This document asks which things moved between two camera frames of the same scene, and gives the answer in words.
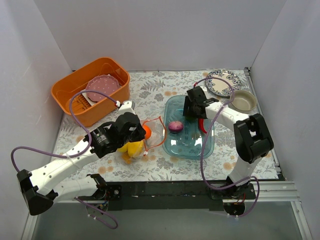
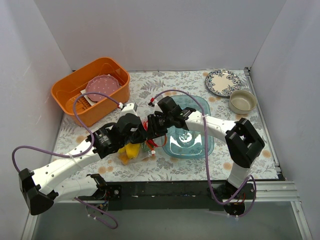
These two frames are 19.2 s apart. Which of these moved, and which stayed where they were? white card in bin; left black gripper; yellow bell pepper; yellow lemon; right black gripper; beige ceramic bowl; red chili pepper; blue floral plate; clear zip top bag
Moved: red chili pepper; right black gripper; clear zip top bag
Stayed: white card in bin; left black gripper; yellow lemon; yellow bell pepper; beige ceramic bowl; blue floral plate
